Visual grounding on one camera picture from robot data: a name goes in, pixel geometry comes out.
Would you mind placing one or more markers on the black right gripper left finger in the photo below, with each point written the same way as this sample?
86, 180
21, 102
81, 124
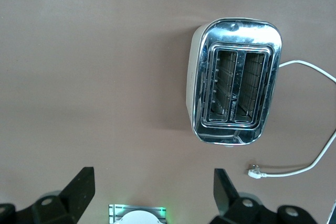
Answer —
73, 197

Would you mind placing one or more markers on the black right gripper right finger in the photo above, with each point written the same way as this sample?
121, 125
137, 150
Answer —
225, 197

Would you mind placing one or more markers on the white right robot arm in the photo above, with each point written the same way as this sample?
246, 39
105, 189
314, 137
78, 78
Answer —
140, 218

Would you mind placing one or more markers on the white chrome two-slot toaster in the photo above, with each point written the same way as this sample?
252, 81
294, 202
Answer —
207, 51

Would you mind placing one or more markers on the brown table mat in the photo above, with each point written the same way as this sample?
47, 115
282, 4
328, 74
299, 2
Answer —
78, 77

